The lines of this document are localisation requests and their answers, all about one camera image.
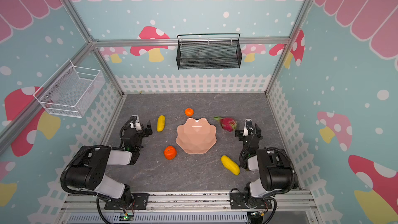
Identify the pink wavy fruit bowl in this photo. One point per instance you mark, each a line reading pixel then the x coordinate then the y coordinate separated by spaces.
pixel 196 136

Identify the pink dragon fruit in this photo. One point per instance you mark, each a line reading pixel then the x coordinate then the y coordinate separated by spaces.
pixel 227 123

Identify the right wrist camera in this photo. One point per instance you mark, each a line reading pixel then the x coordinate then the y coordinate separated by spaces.
pixel 248 128

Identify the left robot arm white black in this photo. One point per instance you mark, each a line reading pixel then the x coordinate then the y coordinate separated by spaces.
pixel 85 173

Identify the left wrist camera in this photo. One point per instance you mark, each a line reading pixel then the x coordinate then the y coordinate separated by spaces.
pixel 137 126

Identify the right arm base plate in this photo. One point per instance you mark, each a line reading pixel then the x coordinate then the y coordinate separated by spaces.
pixel 240 200

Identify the white wire wall basket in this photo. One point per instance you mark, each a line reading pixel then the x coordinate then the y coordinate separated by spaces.
pixel 71 92

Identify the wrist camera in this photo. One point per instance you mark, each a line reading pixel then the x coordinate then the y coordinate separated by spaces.
pixel 248 128
pixel 137 126

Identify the yellow fake fruit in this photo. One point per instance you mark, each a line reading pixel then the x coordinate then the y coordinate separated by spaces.
pixel 161 123
pixel 230 165

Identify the aluminium front rail frame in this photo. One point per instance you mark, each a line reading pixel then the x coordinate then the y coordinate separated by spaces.
pixel 216 207

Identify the black mesh wall basket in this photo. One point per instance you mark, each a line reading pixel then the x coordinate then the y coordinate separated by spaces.
pixel 209 51

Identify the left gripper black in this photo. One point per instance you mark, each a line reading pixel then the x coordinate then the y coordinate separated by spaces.
pixel 150 129

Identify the red-orange persimmon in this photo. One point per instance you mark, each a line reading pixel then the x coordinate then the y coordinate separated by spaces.
pixel 170 153

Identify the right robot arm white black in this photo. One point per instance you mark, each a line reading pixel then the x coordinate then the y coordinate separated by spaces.
pixel 277 174

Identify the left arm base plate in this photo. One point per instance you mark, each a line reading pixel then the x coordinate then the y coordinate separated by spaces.
pixel 136 201

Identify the small orange tangerine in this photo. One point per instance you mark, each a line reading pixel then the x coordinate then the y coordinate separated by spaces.
pixel 189 112

